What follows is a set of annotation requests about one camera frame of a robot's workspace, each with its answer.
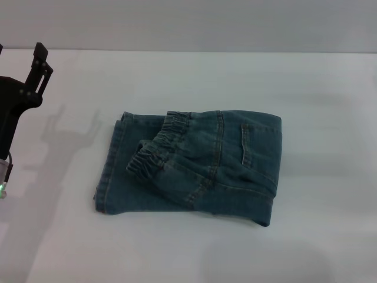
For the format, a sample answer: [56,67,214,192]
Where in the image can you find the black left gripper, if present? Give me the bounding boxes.
[0,42,54,162]

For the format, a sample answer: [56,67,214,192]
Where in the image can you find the blue denim shorts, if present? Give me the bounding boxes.
[93,110,284,228]

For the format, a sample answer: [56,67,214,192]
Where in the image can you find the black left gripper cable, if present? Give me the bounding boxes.
[4,150,15,185]

